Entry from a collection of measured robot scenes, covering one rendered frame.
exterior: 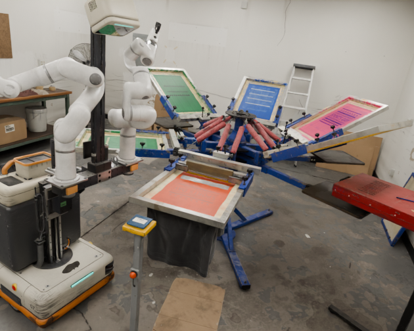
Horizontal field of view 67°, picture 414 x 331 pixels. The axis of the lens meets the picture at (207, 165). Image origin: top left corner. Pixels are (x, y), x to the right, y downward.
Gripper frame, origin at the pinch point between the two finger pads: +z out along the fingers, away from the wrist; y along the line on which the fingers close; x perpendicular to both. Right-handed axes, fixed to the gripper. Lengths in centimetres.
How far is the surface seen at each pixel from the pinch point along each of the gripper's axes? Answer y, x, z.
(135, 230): 34, 22, -108
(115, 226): 202, 46, -46
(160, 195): 53, 38, -75
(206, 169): 54, 70, -43
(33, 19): 286, -139, 281
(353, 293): 74, 237, -97
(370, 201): -13, 152, -69
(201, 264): 56, 73, -110
